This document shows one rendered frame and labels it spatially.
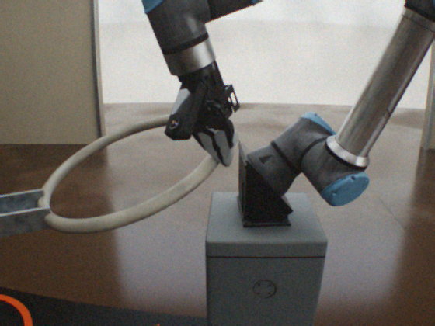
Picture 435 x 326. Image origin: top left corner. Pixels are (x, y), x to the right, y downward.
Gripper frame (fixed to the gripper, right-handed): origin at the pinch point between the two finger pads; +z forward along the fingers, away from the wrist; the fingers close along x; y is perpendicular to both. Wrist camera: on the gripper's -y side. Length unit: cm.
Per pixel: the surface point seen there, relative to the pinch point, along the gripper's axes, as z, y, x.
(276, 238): 46, 22, 8
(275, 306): 71, 12, 11
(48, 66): 11, 265, 430
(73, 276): 105, 20, 165
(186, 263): 133, 69, 113
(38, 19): -57, 283, 427
